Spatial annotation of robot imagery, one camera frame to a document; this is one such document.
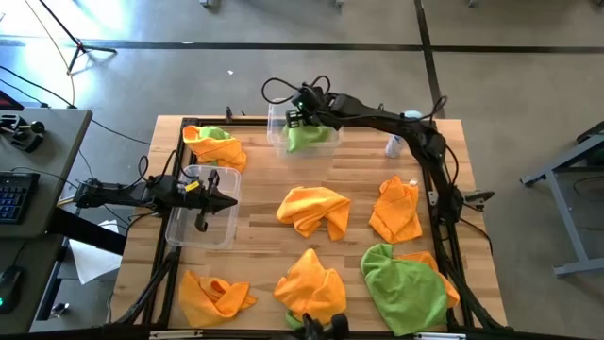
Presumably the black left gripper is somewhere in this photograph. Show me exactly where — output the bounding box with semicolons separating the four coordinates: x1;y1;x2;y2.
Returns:
176;169;239;233

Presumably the orange microfiber towel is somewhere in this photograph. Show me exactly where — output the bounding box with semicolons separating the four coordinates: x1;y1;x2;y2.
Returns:
394;250;461;309
177;269;259;329
273;247;348;326
276;186;352;242
182;125;248;174
368;175;424;245

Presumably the large green microfiber towel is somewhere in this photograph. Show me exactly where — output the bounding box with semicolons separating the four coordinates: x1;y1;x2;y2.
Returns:
360;243;449;337

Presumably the clear plastic bin white label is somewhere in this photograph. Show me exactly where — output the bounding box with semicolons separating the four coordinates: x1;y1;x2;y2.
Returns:
164;163;243;250

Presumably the white spray bottle blue cap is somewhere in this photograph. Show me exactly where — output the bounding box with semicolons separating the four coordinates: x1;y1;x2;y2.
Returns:
384;110;424;160

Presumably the black desk beam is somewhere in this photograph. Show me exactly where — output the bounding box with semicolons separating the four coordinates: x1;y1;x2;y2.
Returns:
46;207;128;256

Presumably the white paper sheet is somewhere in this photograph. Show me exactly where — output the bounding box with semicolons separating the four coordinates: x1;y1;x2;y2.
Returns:
68;219;125;285

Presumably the light grey desk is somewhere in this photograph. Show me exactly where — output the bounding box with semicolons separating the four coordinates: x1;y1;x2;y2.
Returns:
0;107;93;240

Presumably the small metal caster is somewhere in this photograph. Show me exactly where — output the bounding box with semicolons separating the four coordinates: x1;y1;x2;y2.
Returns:
49;301;72;320

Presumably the black keyboard blue backlight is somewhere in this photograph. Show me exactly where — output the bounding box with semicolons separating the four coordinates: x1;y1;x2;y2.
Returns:
0;171;42;226

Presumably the dark grey desk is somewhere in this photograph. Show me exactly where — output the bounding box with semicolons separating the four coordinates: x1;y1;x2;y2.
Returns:
0;235;65;334

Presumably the black clamp device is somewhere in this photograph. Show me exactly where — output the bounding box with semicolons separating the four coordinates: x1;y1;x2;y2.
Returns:
0;112;47;154

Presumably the black tripod stand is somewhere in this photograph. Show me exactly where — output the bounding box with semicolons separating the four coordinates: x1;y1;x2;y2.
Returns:
37;0;118;73

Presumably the black computer mouse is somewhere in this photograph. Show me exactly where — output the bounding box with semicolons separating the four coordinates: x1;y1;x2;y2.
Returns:
0;264;25;315

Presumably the red black box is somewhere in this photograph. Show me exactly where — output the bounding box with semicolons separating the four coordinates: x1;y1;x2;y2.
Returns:
0;89;25;112

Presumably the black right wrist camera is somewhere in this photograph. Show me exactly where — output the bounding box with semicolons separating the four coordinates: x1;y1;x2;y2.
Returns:
291;84;325;112

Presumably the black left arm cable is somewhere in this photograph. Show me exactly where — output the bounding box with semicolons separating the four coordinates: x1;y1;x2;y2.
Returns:
135;149;190;190

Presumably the black aluminium table frame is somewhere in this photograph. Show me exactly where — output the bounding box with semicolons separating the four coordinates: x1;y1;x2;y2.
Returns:
112;115;511;340

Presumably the black floor cable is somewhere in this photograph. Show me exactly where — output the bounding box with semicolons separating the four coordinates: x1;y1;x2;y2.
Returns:
0;64;79;111
89;117;152;146

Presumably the silver aluminium bracket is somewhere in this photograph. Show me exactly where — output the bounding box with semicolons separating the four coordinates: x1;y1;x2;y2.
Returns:
148;329;205;340
413;331;467;340

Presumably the thin yellow cable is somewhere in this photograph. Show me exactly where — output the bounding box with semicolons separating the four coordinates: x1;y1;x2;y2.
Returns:
23;0;77;108

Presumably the grey metal table frame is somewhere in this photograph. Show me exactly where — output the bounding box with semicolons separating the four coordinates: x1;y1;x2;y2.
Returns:
520;120;604;279

